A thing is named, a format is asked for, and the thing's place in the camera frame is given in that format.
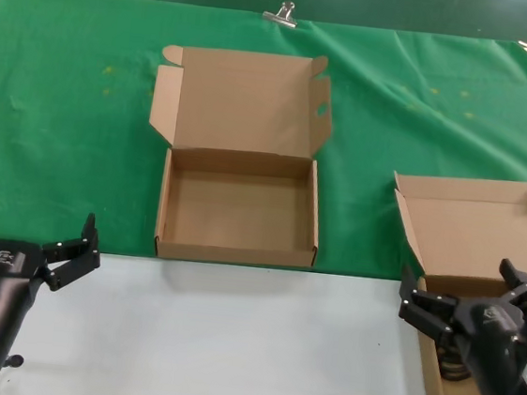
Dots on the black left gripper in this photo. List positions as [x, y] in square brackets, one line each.
[4, 283]

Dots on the green table cloth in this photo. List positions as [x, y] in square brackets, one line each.
[64, 115]

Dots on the small open cardboard box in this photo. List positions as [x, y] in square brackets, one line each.
[467, 228]

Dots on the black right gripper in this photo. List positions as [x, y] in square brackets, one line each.
[489, 334]

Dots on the large open cardboard box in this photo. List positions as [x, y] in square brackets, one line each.
[244, 110]

